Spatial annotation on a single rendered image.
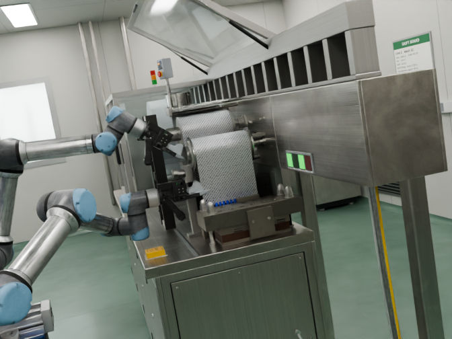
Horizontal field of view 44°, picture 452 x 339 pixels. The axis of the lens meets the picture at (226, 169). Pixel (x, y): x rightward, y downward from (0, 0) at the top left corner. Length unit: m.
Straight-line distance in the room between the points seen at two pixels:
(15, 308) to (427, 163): 1.23
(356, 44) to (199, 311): 1.12
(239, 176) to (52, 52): 5.79
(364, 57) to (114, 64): 6.43
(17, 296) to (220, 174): 0.99
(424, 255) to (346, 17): 0.75
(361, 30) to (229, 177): 0.96
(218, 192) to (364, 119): 0.91
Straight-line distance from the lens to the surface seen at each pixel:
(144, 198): 2.22
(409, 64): 5.63
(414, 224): 1.76
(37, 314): 2.31
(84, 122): 7.78
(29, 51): 7.88
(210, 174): 2.28
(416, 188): 1.75
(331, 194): 6.64
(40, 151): 2.18
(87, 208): 1.91
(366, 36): 1.60
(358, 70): 1.58
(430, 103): 1.67
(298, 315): 2.24
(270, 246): 2.12
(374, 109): 1.58
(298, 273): 2.19
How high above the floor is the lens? 1.43
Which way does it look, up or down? 7 degrees down
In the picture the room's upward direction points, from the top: 9 degrees counter-clockwise
